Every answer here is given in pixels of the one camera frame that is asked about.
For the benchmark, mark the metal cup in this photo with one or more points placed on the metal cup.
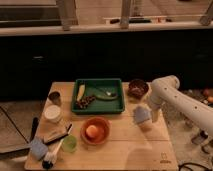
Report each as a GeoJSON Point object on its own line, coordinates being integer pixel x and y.
{"type": "Point", "coordinates": [55, 98]}

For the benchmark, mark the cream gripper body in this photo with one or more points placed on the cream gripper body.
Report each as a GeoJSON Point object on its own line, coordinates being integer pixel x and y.
{"type": "Point", "coordinates": [155, 115]}

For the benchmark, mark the black handled tool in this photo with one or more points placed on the black handled tool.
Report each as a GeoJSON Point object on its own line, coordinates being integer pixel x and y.
{"type": "Point", "coordinates": [34, 127]}

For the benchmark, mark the green plastic cup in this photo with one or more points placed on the green plastic cup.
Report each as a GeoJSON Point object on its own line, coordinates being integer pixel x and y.
{"type": "Point", "coordinates": [69, 144]}

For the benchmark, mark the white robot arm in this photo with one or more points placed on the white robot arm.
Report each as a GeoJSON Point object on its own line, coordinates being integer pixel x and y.
{"type": "Point", "coordinates": [165, 89]}

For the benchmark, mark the green plastic tray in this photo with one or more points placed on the green plastic tray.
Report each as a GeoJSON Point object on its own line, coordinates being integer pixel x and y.
{"type": "Point", "coordinates": [113, 85]}

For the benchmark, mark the orange ball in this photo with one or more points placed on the orange ball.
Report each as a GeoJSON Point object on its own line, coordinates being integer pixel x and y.
{"type": "Point", "coordinates": [92, 131]}

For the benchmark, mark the light blue towel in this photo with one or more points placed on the light blue towel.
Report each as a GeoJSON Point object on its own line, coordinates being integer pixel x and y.
{"type": "Point", "coordinates": [141, 114]}

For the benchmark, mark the dark grape bunch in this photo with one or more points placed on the dark grape bunch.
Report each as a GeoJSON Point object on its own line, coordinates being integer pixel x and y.
{"type": "Point", "coordinates": [85, 101]}

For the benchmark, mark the white round container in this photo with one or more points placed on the white round container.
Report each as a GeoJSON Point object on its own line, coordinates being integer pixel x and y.
{"type": "Point", "coordinates": [53, 113]}

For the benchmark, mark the blue sponge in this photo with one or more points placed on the blue sponge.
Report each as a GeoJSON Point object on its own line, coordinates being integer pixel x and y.
{"type": "Point", "coordinates": [38, 148]}

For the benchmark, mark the spice bottle rack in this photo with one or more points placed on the spice bottle rack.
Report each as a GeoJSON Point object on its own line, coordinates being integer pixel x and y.
{"type": "Point", "coordinates": [200, 138]}

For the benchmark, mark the orange clay bowl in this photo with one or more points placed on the orange clay bowl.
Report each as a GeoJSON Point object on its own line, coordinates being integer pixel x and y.
{"type": "Point", "coordinates": [104, 130]}

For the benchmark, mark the yellow corn cob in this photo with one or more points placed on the yellow corn cob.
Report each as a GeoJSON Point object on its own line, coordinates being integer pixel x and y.
{"type": "Point", "coordinates": [80, 92]}

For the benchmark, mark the dark red bowl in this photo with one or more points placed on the dark red bowl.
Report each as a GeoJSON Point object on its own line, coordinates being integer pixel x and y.
{"type": "Point", "coordinates": [137, 88]}

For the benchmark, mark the white dish brush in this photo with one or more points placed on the white dish brush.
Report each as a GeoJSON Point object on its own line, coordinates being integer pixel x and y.
{"type": "Point", "coordinates": [51, 157]}

